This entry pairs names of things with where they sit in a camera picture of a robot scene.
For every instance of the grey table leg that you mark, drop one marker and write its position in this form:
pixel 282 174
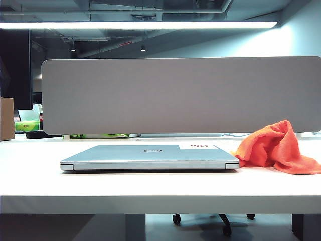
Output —
pixel 135 227

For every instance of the grey fabric desk divider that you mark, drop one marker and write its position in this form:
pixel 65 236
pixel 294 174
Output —
pixel 175 95

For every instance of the black flat round object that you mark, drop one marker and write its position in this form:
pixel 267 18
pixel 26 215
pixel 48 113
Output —
pixel 37 135

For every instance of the dark table leg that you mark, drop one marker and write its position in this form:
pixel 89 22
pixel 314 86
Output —
pixel 307 226

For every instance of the green tissue box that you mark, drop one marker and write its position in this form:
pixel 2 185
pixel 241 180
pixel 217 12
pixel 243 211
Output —
pixel 26 125

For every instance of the silver Dell laptop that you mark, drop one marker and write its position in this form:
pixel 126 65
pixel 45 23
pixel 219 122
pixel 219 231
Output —
pixel 140 157

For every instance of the white sticker with red print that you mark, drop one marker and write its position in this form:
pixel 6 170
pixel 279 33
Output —
pixel 200 146

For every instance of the red labelled dark bottle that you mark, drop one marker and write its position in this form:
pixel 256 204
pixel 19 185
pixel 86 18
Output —
pixel 41 121

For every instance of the white plastic bag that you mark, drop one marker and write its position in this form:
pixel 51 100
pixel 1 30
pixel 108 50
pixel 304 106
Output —
pixel 30 114

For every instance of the orange cloth rag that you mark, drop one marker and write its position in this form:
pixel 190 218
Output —
pixel 270 145

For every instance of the black office chair base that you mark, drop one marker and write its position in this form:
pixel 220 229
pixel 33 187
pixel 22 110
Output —
pixel 225 221

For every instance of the dark tall panel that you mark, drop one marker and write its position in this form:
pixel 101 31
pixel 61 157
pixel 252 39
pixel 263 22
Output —
pixel 15 70

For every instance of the green plastic packaging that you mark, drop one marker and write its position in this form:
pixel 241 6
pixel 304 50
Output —
pixel 100 135

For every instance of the long white ceiling light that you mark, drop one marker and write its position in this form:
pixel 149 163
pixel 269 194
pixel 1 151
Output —
pixel 138 24

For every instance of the brown cardboard box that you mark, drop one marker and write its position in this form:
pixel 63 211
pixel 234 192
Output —
pixel 6 118

